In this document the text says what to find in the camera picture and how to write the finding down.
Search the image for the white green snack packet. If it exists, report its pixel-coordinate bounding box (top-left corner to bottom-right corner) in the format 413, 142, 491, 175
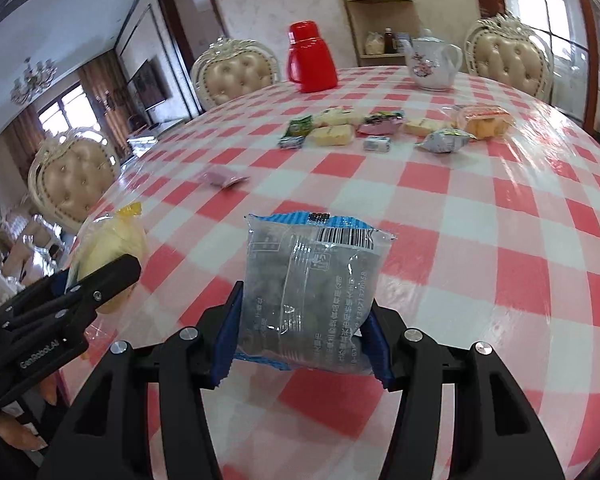
414, 128, 473, 155

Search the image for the pink black chocolate cake packet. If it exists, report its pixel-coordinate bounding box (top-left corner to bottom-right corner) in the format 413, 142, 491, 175
356, 119, 407, 136

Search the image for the black television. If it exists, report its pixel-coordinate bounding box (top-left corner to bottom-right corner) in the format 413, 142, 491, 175
130, 57, 168, 113

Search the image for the orange snack packet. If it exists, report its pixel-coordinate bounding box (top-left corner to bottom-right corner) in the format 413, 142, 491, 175
452, 104, 515, 140

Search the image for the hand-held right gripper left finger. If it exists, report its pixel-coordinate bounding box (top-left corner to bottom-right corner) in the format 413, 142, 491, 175
35, 280, 245, 480

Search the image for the cream ornate sofa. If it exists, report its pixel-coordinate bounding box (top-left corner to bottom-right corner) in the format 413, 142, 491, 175
0, 212, 73, 291

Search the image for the round yellow cake packet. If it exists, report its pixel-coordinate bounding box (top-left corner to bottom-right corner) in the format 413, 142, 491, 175
65, 202, 151, 316

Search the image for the cream tufted dining chair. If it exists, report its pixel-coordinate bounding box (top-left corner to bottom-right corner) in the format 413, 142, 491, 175
190, 36, 281, 111
462, 14, 553, 103
27, 127, 123, 236

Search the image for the white floral teapot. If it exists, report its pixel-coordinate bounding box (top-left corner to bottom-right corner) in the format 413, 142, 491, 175
404, 30, 464, 92

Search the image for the clear blue-edged snack packet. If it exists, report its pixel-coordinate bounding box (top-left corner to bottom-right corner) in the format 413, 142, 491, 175
232, 211, 398, 376

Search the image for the chandelier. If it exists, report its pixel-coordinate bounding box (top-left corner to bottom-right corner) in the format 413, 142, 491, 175
10, 57, 58, 106

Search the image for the person's left hand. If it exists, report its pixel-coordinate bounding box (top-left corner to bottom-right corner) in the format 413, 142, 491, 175
0, 372, 63, 453

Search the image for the white television cabinet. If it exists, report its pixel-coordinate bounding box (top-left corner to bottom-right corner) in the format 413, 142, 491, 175
127, 117, 186, 148

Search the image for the wooden framed glass door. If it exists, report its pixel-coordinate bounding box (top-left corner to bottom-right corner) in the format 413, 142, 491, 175
495, 0, 600, 126

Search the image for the red white checkered tablecloth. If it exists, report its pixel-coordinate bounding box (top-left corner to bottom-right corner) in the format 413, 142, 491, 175
62, 64, 600, 480

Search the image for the pink snack packet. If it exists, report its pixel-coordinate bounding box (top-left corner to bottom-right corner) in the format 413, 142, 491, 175
200, 169, 251, 190

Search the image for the pale yellow cake packet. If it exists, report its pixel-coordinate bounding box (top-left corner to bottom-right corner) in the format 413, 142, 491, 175
314, 106, 356, 128
307, 125, 357, 147
404, 117, 453, 137

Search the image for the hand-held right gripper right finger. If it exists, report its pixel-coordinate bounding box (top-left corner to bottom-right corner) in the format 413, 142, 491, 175
362, 300, 566, 480

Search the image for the wooden corner shelf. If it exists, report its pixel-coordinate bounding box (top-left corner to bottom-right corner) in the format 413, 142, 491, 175
344, 0, 418, 68

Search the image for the brown curtain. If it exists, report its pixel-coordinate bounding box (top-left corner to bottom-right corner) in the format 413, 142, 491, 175
77, 50, 136, 133

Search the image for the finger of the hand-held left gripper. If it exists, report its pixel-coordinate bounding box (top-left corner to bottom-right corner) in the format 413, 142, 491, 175
0, 254, 143, 333

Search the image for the red thermos jug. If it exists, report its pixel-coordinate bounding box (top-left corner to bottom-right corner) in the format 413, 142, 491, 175
286, 21, 339, 94

